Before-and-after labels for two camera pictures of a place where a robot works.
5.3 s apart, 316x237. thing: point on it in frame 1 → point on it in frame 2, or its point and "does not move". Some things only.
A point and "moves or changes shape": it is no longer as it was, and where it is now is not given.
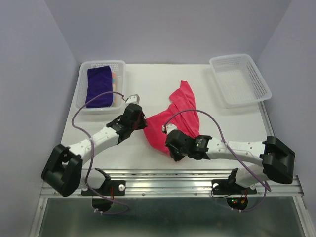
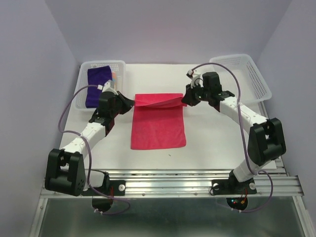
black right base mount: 237,197 does not move
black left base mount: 110,187 does not move
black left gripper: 142,125 → 127,103
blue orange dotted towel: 114,81 does not move
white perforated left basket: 118,66 does not move
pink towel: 182,113 moves or changes shape
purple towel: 99,81 does not move
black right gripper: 176,156 → 188,97
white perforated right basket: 239,80 does not move
